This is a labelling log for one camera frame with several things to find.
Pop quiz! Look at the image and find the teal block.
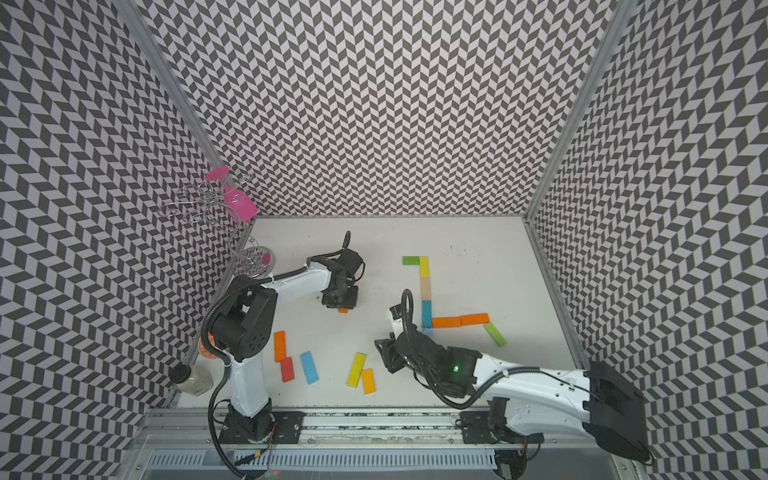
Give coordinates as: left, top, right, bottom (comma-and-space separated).
421, 300, 433, 329

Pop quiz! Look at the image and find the yellow-green long block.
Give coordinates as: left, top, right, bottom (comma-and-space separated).
346, 353, 366, 389

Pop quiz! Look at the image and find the natural wood block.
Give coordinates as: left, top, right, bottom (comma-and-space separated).
420, 277, 432, 301

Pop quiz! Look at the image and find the light green block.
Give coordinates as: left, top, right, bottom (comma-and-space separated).
484, 322, 507, 347

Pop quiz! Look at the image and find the yellow block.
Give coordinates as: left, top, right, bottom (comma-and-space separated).
419, 256, 430, 278

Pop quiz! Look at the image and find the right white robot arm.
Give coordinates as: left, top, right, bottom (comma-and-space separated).
374, 290, 655, 465

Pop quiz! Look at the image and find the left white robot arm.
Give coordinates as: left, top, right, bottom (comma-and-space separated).
201, 232, 364, 444

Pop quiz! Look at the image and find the yellow-orange block lower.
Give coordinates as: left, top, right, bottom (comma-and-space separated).
361, 369, 376, 395

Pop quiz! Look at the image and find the red block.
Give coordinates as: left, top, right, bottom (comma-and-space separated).
279, 357, 295, 383

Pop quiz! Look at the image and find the orange patterned plate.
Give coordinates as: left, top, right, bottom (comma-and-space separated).
197, 334, 217, 360

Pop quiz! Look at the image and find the small glass jar black lid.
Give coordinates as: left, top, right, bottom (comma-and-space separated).
169, 363, 213, 397

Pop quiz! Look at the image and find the pink wire jewelry stand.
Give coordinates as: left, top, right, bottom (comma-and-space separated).
158, 167, 276, 278

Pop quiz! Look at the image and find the metal base rail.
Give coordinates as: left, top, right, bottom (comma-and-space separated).
115, 407, 648, 479

